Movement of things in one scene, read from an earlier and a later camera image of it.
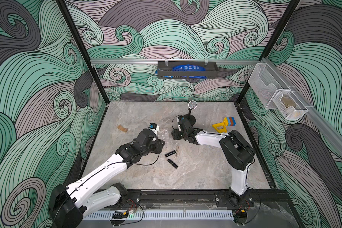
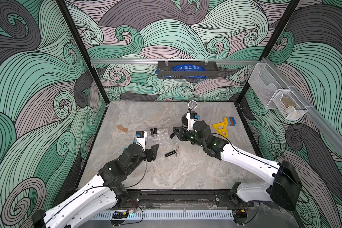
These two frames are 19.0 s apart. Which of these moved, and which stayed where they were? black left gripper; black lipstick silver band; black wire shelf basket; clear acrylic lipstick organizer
Moved: black left gripper
Stayed: black wire shelf basket; black lipstick silver band; clear acrylic lipstick organizer
